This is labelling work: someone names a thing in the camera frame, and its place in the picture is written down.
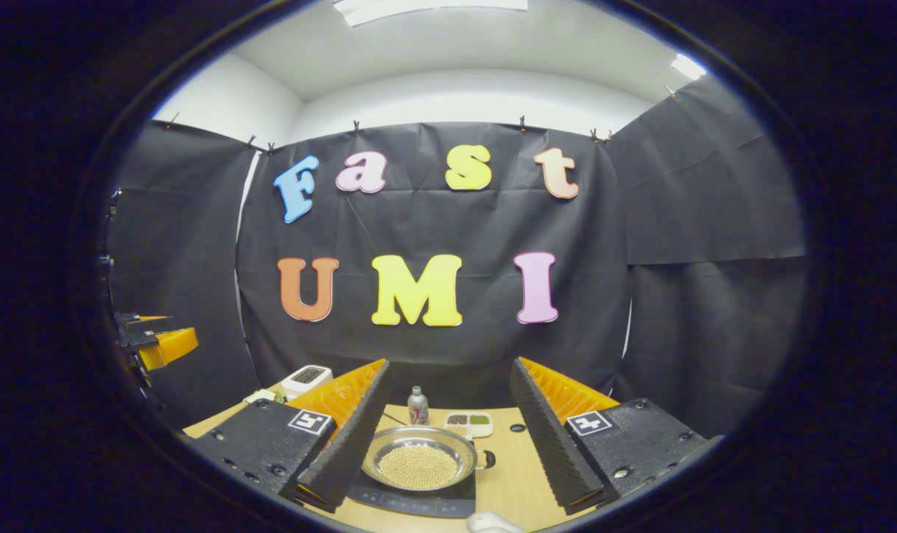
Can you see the stainless steel pot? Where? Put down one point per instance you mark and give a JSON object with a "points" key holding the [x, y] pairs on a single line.
{"points": [[419, 437]]}

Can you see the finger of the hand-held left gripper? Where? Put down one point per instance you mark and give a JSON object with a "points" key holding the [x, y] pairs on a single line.
{"points": [[141, 329], [169, 346]]}

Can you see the pile of yellow soybeans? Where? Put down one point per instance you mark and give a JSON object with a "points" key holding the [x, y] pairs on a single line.
{"points": [[419, 466]]}

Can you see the small green tray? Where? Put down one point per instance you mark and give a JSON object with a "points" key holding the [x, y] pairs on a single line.
{"points": [[277, 397]]}

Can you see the black backdrop cloth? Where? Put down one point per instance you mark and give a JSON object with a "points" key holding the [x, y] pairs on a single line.
{"points": [[434, 348]]}

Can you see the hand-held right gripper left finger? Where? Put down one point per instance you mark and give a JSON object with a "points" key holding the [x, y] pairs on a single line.
{"points": [[356, 444]]}

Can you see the silver drink bottle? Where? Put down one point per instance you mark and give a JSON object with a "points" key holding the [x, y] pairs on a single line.
{"points": [[418, 407]]}

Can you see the small heap of soybeans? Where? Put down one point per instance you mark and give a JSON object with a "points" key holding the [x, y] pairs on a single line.
{"points": [[457, 430]]}

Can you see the white divided dish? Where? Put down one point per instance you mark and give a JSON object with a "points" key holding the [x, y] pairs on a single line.
{"points": [[469, 426]]}

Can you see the long ceiling light panel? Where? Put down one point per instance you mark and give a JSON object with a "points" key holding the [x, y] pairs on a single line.
{"points": [[430, 9]]}

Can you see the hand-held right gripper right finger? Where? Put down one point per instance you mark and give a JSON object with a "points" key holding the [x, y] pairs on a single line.
{"points": [[552, 444]]}

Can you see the small ceiling light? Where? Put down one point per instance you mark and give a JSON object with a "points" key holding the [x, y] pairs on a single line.
{"points": [[688, 66]]}

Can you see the black induction cooktop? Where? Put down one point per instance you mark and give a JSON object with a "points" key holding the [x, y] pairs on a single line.
{"points": [[419, 503]]}

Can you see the white toaster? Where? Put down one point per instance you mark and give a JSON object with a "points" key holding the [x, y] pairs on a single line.
{"points": [[308, 379]]}

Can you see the toast slice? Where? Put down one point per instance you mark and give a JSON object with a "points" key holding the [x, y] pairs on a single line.
{"points": [[260, 396]]}

